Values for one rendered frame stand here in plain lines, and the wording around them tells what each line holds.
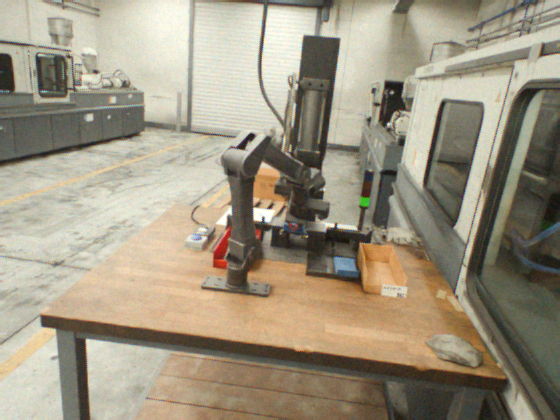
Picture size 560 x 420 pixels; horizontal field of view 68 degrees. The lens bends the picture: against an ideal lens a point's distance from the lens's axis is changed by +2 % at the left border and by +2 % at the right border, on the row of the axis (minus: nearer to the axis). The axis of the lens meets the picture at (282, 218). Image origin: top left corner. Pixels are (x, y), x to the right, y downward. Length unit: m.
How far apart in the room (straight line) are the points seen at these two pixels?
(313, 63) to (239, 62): 9.45
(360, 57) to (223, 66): 3.38
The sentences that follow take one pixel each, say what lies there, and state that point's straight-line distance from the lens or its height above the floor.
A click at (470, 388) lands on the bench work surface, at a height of 0.84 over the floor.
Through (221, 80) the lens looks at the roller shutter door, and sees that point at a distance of 11.07.
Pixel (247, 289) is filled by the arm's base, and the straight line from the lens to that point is 1.21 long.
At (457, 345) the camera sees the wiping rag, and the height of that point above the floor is 0.92.
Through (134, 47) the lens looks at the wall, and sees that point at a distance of 12.00.
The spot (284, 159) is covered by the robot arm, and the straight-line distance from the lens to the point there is 1.18.
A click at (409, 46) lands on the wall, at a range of 10.79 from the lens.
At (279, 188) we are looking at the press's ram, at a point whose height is 1.13.
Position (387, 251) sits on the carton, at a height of 0.95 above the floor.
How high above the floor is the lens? 1.49
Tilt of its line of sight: 18 degrees down
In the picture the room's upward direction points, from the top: 6 degrees clockwise
